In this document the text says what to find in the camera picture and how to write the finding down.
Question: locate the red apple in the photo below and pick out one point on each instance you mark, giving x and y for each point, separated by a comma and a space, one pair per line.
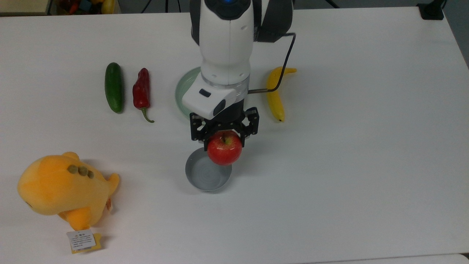
225, 149

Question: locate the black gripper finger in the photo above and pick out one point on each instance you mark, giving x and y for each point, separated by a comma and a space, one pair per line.
251, 123
199, 130

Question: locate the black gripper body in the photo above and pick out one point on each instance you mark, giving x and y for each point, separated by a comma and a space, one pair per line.
231, 115

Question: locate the yellow plush toy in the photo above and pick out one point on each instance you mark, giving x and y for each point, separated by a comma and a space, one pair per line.
58, 183

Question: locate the green cucumber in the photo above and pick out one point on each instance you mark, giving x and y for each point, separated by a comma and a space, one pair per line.
114, 88

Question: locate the pale green plate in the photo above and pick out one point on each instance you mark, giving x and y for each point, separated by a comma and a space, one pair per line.
184, 91

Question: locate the box of colourful toys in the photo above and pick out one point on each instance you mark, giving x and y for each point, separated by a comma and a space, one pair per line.
82, 5

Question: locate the grey bowl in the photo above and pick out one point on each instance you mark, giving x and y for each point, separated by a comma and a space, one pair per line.
207, 178

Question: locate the black table clamp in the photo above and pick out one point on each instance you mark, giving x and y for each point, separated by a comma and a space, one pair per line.
431, 9

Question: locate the yellow banana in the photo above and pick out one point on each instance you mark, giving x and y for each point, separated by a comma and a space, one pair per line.
274, 101

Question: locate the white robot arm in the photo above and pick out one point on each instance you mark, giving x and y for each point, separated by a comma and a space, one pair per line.
225, 47

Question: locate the red chili pepper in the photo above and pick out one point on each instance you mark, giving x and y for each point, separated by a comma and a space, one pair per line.
141, 90

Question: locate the black tripod legs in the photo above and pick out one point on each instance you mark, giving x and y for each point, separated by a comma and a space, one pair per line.
166, 5

